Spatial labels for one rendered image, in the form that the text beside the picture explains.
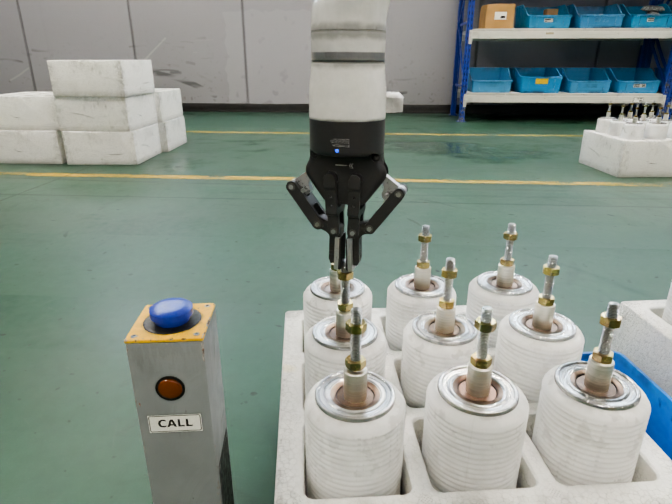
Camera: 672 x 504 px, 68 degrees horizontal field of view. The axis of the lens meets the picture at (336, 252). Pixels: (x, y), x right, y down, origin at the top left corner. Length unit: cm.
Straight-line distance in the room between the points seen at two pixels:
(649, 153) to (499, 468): 249
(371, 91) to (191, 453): 39
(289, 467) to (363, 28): 41
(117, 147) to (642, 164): 270
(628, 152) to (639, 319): 199
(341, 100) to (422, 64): 515
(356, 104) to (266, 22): 526
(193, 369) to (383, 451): 19
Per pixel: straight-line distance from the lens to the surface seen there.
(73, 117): 311
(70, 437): 92
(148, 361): 50
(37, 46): 669
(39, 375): 110
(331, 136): 48
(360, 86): 47
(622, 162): 284
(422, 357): 58
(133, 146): 299
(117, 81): 296
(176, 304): 50
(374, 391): 50
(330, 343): 56
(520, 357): 63
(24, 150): 330
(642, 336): 91
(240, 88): 579
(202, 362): 48
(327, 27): 48
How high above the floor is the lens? 55
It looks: 21 degrees down
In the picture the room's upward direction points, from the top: straight up
